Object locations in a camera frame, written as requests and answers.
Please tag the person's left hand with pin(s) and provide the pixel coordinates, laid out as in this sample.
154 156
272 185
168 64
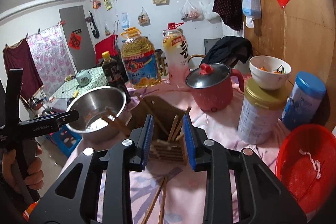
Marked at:
35 178

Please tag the wooden utensil holder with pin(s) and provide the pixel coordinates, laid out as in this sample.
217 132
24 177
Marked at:
161 149

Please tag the orange red bag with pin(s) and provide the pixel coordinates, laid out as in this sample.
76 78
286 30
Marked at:
29 210

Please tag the chopstick in holder right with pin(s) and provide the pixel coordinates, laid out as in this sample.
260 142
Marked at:
178 129

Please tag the wooden chopstick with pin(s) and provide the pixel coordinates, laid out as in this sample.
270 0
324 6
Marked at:
163 200
173 128
154 200

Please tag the blue lidded container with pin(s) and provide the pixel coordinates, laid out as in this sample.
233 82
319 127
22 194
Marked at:
304 100

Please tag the chopstick in holder left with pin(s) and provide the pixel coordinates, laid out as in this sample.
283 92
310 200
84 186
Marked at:
113 120

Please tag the milk powder tin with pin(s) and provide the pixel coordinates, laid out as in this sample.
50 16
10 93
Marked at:
260 112

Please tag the red fu door sticker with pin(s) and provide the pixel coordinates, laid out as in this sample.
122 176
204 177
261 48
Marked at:
74 41

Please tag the metal kettle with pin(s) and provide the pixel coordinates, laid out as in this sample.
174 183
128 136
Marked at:
35 103

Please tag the grey door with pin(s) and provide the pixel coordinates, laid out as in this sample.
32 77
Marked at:
75 22

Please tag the small green rice cooker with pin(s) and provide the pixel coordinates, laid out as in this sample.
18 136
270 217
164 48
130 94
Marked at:
83 77

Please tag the chopstick in holder middle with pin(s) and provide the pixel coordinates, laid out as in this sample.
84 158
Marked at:
151 112

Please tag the dark soy sauce bottle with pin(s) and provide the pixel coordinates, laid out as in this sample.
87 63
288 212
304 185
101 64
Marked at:
113 74

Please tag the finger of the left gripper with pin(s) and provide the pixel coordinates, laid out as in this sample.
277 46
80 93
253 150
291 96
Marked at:
67 117

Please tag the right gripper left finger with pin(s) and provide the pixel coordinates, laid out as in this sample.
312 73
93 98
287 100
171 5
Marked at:
141 138

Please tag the floral hanging cloth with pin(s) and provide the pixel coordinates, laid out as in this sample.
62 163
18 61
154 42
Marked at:
51 58

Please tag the red electric pot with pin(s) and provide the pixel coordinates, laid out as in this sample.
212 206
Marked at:
211 86

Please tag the cooking oil bottle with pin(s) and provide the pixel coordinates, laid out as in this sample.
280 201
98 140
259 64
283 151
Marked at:
139 59

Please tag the white pink bottle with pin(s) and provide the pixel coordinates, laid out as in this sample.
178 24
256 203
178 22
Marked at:
175 48

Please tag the stainless steel bowl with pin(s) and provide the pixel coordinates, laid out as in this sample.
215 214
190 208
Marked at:
92 105

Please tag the chopstick in holder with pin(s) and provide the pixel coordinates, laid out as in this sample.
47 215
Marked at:
113 120
151 112
178 129

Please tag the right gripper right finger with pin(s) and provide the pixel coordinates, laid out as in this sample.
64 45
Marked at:
194 141

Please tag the pink floral tablecloth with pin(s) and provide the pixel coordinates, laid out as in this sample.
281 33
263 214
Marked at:
170 192

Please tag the white ceramic bowl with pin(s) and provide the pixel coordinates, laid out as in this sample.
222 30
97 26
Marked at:
270 73

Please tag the blue plastic stool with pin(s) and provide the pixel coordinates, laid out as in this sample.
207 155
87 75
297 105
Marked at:
65 139

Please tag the red plastic colander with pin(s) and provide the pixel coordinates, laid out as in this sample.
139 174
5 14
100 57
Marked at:
306 165

